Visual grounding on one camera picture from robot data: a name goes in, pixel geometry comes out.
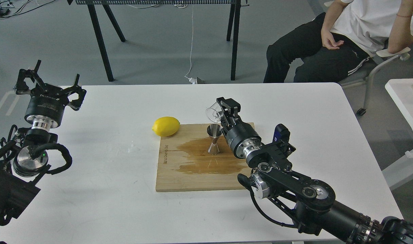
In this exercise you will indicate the seated person white shirt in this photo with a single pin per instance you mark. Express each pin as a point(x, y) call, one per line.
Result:
point(365, 26)

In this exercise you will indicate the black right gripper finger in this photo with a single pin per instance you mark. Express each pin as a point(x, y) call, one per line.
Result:
point(228, 107)
point(225, 121)

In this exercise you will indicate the black trestle table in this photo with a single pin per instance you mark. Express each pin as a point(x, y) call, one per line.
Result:
point(131, 34)

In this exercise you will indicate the clear glass measuring cup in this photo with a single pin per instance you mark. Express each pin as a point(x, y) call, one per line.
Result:
point(215, 113)

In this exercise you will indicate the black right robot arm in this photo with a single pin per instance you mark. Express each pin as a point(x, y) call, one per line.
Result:
point(290, 199)

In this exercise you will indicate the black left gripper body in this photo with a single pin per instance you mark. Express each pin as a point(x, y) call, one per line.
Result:
point(47, 105)

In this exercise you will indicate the white side table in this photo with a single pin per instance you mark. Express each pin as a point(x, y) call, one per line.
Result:
point(401, 171)

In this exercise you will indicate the person's right hand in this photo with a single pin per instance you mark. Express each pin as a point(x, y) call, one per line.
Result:
point(328, 40)

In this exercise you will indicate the wooden cutting board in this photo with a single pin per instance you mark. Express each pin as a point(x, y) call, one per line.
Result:
point(184, 163)

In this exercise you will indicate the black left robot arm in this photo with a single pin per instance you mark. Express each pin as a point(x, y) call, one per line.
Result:
point(27, 154)

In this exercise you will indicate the yellow lemon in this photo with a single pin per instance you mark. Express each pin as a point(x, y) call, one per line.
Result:
point(165, 126)

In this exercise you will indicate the steel double jigger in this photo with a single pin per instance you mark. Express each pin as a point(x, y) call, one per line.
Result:
point(214, 132)

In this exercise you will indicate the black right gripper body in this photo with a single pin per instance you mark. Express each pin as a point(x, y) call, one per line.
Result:
point(242, 139)

